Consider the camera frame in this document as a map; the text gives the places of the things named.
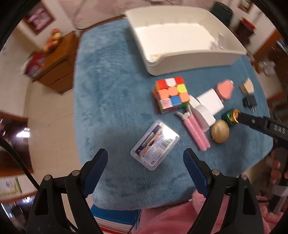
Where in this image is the white plastic storage box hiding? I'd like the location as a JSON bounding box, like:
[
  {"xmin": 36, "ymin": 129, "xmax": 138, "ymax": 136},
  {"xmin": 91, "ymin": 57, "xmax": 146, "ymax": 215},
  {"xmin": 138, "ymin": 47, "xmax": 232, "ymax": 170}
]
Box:
[{"xmin": 124, "ymin": 8, "xmax": 247, "ymax": 76}]

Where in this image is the beige paper box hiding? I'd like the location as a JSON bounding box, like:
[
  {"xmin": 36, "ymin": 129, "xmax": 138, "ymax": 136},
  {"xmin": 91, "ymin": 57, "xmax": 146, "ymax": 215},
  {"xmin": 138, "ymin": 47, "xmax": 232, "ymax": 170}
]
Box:
[{"xmin": 239, "ymin": 78, "xmax": 255, "ymax": 95}]

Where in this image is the blue box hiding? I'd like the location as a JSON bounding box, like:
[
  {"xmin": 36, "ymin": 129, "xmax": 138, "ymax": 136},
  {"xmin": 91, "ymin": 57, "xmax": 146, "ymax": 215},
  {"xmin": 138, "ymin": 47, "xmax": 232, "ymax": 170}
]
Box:
[{"xmin": 90, "ymin": 204, "xmax": 142, "ymax": 233}]

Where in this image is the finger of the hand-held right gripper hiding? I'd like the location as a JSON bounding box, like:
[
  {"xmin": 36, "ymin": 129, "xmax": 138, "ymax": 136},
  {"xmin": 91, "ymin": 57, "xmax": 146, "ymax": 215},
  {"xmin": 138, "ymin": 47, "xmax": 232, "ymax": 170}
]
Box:
[{"xmin": 235, "ymin": 111, "xmax": 268, "ymax": 134}]

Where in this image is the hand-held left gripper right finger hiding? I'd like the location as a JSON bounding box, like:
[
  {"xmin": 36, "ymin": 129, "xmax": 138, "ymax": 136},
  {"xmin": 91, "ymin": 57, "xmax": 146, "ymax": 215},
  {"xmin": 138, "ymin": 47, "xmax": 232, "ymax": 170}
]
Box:
[{"xmin": 183, "ymin": 148, "xmax": 264, "ymax": 234}]

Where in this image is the clear plastic case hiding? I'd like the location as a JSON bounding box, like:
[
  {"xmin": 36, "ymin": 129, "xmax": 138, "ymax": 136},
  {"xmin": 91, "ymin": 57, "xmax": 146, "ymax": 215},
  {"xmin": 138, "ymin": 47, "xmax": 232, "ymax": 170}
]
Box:
[{"xmin": 130, "ymin": 120, "xmax": 180, "ymax": 171}]

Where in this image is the wall niche with books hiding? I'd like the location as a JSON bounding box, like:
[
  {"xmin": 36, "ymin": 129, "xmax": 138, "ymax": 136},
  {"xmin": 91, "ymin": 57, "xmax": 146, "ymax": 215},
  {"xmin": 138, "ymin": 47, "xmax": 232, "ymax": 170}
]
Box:
[{"xmin": 238, "ymin": 0, "xmax": 252, "ymax": 13}]

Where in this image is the black cable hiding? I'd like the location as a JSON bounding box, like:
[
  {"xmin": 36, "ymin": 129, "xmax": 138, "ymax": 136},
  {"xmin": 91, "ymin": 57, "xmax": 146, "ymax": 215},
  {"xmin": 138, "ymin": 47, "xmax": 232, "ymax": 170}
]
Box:
[{"xmin": 0, "ymin": 137, "xmax": 39, "ymax": 192}]

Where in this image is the fruit bowl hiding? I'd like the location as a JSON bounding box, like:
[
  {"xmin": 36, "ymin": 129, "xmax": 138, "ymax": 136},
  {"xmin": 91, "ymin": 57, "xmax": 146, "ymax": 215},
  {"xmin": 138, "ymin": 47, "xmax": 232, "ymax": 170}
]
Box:
[{"xmin": 43, "ymin": 28, "xmax": 62, "ymax": 52}]

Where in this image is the dark green appliance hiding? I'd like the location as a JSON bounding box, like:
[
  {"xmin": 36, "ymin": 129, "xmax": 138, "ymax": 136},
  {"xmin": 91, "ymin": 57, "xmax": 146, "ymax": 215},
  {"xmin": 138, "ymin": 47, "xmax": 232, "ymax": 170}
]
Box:
[{"xmin": 211, "ymin": 1, "xmax": 233, "ymax": 26}]

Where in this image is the pink cloth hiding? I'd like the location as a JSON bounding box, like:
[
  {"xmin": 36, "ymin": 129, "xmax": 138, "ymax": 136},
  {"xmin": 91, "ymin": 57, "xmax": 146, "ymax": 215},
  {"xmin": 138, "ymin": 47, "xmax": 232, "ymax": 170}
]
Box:
[{"xmin": 135, "ymin": 191, "xmax": 284, "ymax": 234}]

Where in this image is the person's right hand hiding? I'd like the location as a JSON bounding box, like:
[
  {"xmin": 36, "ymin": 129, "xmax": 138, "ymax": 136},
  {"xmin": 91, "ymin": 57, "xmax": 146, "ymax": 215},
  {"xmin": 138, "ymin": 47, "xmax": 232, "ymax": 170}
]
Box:
[{"xmin": 269, "ymin": 149, "xmax": 288, "ymax": 187}]

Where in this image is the green and gold small jar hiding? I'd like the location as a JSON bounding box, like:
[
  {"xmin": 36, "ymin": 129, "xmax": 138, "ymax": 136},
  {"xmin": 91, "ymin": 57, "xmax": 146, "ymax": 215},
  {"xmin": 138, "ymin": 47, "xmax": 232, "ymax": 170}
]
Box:
[{"xmin": 222, "ymin": 109, "xmax": 241, "ymax": 127}]

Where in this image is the gold round compact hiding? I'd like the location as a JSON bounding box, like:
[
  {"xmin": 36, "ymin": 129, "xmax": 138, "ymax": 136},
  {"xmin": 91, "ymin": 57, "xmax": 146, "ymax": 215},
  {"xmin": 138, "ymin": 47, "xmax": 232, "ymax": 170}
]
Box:
[{"xmin": 211, "ymin": 120, "xmax": 230, "ymax": 143}]

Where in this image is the dark stack with red lid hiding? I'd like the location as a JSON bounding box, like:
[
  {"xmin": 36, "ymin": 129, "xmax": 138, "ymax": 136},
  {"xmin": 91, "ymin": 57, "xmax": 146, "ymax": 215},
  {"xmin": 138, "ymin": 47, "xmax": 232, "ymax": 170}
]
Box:
[{"xmin": 237, "ymin": 18, "xmax": 257, "ymax": 45}]

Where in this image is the white curved dispenser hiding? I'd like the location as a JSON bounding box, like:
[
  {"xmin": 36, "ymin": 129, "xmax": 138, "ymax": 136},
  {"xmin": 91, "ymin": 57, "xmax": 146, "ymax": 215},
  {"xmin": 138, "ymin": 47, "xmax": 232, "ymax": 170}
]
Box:
[{"xmin": 188, "ymin": 96, "xmax": 217, "ymax": 133}]

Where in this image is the white charger block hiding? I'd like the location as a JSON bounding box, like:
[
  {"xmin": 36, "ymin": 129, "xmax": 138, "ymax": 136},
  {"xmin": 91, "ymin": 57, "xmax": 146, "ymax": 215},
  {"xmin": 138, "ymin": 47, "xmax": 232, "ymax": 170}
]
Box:
[{"xmin": 196, "ymin": 88, "xmax": 225, "ymax": 117}]

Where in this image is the wooden cabinet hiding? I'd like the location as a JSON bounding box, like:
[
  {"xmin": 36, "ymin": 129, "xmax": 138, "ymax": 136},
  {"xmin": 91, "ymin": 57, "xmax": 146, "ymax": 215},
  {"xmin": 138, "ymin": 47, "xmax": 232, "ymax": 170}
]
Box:
[{"xmin": 31, "ymin": 31, "xmax": 79, "ymax": 95}]

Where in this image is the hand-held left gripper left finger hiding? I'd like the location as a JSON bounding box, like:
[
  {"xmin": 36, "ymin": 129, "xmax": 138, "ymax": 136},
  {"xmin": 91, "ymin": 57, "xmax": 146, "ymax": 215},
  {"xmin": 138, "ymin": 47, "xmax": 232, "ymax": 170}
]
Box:
[{"xmin": 27, "ymin": 148, "xmax": 109, "ymax": 234}]

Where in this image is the black plug adapter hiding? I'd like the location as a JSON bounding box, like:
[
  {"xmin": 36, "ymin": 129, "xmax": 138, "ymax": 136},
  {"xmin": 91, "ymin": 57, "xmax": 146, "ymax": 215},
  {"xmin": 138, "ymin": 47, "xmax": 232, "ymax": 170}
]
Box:
[{"xmin": 242, "ymin": 94, "xmax": 257, "ymax": 113}]

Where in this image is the multicoloured puzzle cube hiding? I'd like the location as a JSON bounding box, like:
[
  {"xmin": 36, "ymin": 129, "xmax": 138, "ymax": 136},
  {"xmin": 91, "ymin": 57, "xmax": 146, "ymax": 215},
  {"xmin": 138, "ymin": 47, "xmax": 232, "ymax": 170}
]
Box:
[{"xmin": 153, "ymin": 76, "xmax": 190, "ymax": 114}]

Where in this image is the blue fluffy blanket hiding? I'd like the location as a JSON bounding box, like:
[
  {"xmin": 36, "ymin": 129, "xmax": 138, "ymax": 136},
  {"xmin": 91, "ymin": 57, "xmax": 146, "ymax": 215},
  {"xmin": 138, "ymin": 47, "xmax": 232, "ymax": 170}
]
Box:
[{"xmin": 73, "ymin": 18, "xmax": 274, "ymax": 211}]

